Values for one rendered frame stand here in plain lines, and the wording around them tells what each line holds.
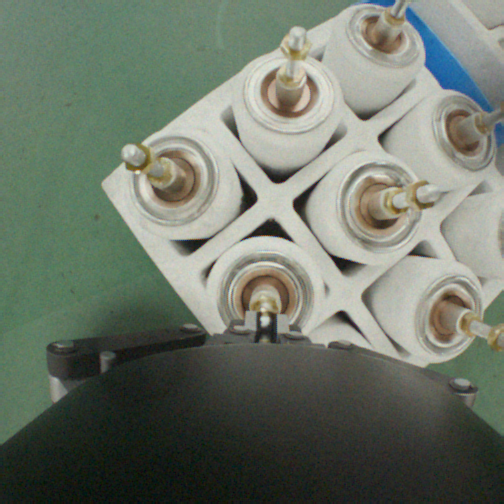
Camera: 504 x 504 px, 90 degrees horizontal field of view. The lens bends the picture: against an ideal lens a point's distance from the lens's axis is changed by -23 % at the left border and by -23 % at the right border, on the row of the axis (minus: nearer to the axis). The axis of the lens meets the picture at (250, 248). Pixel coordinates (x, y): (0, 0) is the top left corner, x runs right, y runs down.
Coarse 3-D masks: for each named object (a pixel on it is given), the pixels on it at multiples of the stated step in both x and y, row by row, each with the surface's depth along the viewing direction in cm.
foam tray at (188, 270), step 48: (240, 144) 32; (336, 144) 31; (288, 192) 32; (480, 192) 34; (144, 240) 33; (192, 240) 43; (240, 240) 35; (288, 240) 41; (432, 240) 31; (192, 288) 33; (336, 288) 32; (384, 336) 32
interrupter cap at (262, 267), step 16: (256, 256) 25; (272, 256) 25; (288, 256) 25; (224, 272) 25; (240, 272) 25; (256, 272) 25; (272, 272) 25; (288, 272) 25; (304, 272) 24; (224, 288) 25; (240, 288) 25; (288, 288) 25; (304, 288) 25; (224, 304) 25; (240, 304) 25; (288, 304) 25; (304, 304) 25; (224, 320) 25; (288, 320) 25; (304, 320) 25
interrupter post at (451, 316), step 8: (448, 304) 24; (448, 312) 23; (456, 312) 22; (464, 312) 21; (472, 312) 21; (440, 320) 24; (448, 320) 23; (456, 320) 22; (448, 328) 23; (456, 328) 22
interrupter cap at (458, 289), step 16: (432, 288) 24; (448, 288) 24; (464, 288) 24; (432, 304) 24; (464, 304) 24; (480, 304) 24; (416, 320) 24; (432, 320) 24; (416, 336) 25; (432, 336) 24; (448, 336) 24; (464, 336) 24; (432, 352) 24; (448, 352) 24
